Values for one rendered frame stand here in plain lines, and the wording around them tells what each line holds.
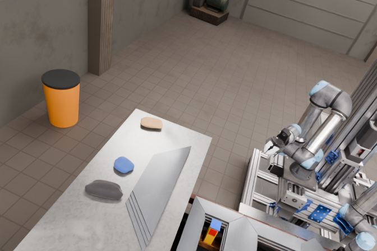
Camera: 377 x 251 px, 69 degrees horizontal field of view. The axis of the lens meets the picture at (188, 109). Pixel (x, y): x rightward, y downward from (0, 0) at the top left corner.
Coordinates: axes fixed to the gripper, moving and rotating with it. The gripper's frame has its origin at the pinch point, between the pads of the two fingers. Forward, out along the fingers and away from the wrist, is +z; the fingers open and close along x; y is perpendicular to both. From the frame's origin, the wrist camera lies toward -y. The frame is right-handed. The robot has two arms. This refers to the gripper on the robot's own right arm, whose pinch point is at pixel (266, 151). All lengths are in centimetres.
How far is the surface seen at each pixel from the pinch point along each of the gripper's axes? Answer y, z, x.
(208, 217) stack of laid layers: 62, 10, 0
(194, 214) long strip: 60, 17, 7
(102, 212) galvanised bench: 45, 65, 32
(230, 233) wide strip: 57, 8, -15
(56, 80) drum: 117, 9, 205
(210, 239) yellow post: 69, 14, -9
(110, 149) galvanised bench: 50, 39, 66
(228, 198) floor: 149, -80, 10
